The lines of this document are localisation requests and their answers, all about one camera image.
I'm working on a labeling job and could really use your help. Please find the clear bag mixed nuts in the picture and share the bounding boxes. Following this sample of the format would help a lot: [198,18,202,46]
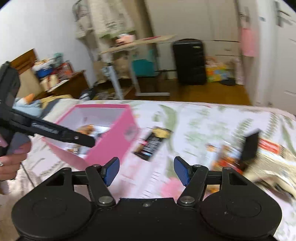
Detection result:
[205,144,243,174]
[76,125,110,139]

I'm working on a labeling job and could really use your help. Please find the white panel door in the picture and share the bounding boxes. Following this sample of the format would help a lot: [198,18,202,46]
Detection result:
[269,1,295,114]

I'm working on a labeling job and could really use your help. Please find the teal shopping bag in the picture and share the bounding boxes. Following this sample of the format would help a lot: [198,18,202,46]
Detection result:
[132,49,157,77]

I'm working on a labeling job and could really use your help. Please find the person's left hand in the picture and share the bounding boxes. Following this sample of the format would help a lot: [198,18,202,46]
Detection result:
[1,133,32,181]

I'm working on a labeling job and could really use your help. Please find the pink cardboard box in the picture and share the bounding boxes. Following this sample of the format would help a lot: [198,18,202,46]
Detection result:
[43,104,139,170]

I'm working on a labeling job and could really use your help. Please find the black suitcase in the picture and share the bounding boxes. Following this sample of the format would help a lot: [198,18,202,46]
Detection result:
[172,39,207,86]

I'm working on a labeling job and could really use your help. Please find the beige sunflower seed bag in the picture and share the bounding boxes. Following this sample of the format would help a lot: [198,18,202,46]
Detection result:
[243,138,295,198]

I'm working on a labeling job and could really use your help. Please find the dark wooden nightstand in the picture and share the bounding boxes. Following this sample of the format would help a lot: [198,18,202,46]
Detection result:
[34,70,89,100]

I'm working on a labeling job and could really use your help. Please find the wooden headboard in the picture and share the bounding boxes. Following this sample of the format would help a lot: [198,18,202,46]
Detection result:
[11,49,43,98]

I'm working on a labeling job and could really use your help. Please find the pink tissue box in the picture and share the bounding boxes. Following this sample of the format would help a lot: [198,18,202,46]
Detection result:
[115,34,135,45]

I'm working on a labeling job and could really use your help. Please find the blue plush toy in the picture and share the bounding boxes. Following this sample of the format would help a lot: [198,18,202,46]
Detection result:
[13,93,43,117]

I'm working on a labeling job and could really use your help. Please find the wooden top rolling desk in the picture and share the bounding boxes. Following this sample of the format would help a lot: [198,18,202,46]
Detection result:
[98,34,178,100]

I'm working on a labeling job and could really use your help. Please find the colourful gift box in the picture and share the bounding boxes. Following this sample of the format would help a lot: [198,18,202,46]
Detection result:
[205,57,229,83]

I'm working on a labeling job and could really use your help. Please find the pink hanging bag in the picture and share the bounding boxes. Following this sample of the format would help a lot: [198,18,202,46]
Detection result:
[240,27,258,58]

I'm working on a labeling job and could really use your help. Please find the small black snack packet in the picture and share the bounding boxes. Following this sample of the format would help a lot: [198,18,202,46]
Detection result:
[240,130,261,162]

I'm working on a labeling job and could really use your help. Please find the black biscuit bar wrapper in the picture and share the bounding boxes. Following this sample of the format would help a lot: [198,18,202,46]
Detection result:
[133,126,172,161]

